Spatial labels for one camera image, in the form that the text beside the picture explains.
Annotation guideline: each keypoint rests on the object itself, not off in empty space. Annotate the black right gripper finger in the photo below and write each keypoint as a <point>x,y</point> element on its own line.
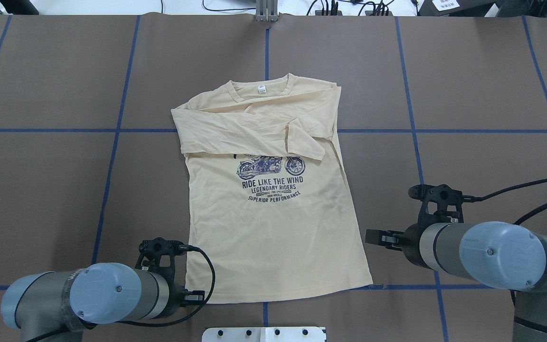
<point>374,235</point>
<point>391,243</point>

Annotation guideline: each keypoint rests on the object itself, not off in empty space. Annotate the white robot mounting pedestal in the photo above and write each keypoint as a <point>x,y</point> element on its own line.
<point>265,334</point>

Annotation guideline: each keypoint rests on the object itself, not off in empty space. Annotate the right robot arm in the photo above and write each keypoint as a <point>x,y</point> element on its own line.
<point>496,254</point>

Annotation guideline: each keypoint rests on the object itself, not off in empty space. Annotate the cream long-sleeve graphic shirt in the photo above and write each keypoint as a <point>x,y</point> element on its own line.
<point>269,198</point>

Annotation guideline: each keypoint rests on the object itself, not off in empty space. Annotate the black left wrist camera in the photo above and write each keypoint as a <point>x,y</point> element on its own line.
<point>158,256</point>

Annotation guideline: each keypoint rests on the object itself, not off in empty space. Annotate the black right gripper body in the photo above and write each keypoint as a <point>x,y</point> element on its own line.
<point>410,242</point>

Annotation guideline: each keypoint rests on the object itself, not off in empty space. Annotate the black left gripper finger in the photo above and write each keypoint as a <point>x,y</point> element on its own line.
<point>194,294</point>
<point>193,301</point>

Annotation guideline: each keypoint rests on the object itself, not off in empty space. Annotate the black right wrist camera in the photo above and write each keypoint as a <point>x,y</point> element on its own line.
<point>440,204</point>

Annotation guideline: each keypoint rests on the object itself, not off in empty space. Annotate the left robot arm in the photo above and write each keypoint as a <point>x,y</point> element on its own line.
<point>60,306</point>

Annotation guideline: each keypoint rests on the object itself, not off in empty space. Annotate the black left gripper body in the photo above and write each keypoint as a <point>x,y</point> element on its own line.
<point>177,295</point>

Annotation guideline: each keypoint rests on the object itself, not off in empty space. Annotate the aluminium frame post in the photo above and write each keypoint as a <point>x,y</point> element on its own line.
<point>266,10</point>

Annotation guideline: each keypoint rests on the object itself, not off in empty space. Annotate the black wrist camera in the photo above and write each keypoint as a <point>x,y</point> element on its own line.
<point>440,204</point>
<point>158,256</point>

